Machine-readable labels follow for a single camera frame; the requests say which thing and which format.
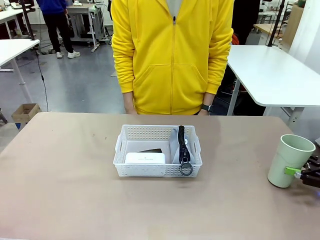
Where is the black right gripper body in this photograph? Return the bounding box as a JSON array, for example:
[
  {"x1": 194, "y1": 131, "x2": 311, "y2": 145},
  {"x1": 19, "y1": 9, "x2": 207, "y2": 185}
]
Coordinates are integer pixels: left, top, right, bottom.
[{"x1": 302, "y1": 173, "x2": 320, "y2": 189}]

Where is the pale green cup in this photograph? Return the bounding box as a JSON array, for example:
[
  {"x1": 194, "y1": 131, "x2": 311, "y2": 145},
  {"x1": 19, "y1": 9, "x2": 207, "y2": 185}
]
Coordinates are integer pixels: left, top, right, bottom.
[{"x1": 267, "y1": 134, "x2": 317, "y2": 189}]

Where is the white rectangular box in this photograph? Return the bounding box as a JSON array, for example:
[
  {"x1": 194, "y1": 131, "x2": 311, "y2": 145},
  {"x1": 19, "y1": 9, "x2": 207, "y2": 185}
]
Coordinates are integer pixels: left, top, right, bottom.
[{"x1": 124, "y1": 152, "x2": 167, "y2": 165}]

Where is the person left forearm yellow sleeve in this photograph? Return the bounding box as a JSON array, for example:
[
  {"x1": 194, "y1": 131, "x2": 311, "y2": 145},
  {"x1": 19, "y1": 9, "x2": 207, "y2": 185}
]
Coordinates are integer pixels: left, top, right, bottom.
[{"x1": 202, "y1": 46, "x2": 233, "y2": 106}]

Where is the person right forearm yellow sleeve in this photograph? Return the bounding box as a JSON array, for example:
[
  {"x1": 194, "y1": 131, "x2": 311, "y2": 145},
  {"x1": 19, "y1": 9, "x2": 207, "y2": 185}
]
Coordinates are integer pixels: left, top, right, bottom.
[{"x1": 111, "y1": 46, "x2": 137, "y2": 95}]

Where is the white perforated plastic basket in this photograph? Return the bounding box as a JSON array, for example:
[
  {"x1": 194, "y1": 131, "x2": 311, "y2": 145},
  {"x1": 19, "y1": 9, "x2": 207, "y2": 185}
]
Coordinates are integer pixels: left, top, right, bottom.
[{"x1": 112, "y1": 124, "x2": 203, "y2": 179}]

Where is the person right hand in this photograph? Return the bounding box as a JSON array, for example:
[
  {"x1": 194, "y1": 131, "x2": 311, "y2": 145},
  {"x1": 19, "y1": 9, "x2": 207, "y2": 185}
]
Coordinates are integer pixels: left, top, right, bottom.
[{"x1": 123, "y1": 92, "x2": 138, "y2": 115}]

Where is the large white desk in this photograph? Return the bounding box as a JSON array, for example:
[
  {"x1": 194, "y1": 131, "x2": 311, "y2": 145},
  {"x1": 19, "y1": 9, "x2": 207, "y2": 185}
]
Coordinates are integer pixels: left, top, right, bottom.
[{"x1": 226, "y1": 44, "x2": 320, "y2": 126}]

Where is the wooden cabinet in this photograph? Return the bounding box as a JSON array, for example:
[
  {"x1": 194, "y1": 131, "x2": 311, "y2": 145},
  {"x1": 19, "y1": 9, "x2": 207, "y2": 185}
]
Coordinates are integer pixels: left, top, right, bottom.
[{"x1": 281, "y1": 4, "x2": 302, "y2": 46}]

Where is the wooden top desk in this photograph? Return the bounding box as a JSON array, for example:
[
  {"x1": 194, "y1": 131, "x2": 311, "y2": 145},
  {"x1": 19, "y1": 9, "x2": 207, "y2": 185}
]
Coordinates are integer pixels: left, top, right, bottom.
[{"x1": 253, "y1": 23, "x2": 285, "y2": 36}]

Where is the person in yellow hoodie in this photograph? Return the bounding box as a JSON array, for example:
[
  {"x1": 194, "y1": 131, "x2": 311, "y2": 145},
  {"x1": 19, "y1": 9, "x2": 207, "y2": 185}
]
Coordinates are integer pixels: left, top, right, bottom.
[{"x1": 111, "y1": 0, "x2": 235, "y2": 116}]

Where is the grey workbench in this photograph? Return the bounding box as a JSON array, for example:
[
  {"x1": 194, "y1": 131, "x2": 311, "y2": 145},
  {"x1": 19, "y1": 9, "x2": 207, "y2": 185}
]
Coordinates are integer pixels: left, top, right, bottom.
[{"x1": 65, "y1": 1, "x2": 107, "y2": 53}]

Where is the brown cardboard box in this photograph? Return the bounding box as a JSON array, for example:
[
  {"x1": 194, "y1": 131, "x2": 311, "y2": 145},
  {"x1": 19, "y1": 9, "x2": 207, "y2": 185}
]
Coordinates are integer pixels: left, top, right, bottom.
[{"x1": 11, "y1": 102, "x2": 43, "y2": 125}]

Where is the person in blue top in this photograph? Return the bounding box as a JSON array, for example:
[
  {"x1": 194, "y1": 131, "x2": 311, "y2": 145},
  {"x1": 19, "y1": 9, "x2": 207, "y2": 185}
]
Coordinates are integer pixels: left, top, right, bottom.
[{"x1": 36, "y1": 0, "x2": 81, "y2": 60}]

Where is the white desk with leg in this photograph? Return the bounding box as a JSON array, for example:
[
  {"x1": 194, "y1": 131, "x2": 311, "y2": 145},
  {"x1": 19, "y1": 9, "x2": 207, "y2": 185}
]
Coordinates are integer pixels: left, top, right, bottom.
[{"x1": 0, "y1": 38, "x2": 41, "y2": 104}]

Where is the black zipper strap with ring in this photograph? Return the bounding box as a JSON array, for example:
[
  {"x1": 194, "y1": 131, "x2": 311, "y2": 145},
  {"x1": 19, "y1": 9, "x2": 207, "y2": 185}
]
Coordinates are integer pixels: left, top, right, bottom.
[{"x1": 169, "y1": 124, "x2": 194, "y2": 176}]

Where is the black floor cable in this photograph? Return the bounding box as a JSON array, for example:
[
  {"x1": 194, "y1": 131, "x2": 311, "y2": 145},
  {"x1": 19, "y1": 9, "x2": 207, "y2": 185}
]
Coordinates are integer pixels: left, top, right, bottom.
[{"x1": 36, "y1": 51, "x2": 50, "y2": 113}]

